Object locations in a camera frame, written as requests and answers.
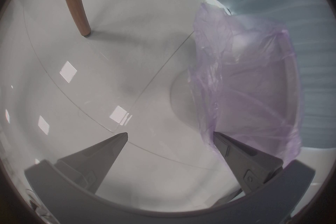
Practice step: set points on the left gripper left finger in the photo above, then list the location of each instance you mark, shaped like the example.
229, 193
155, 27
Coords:
97, 160

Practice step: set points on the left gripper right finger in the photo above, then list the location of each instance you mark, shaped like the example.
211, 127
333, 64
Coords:
246, 162

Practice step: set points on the purple plastic bag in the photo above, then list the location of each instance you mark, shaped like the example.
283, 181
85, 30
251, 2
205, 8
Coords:
249, 81

